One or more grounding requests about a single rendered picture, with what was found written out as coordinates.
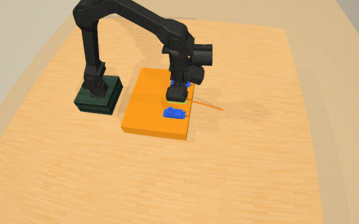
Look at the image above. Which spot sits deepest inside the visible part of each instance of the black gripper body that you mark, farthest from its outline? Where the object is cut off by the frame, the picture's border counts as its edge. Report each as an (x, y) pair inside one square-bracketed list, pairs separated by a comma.
[(177, 92)]

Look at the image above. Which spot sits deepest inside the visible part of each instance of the orange flat panel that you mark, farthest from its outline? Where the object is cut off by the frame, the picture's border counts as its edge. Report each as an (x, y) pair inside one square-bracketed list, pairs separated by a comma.
[(149, 113)]

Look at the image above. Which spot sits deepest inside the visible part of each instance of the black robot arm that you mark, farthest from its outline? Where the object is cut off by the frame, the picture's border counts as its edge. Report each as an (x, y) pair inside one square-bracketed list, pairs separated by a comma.
[(178, 42)]

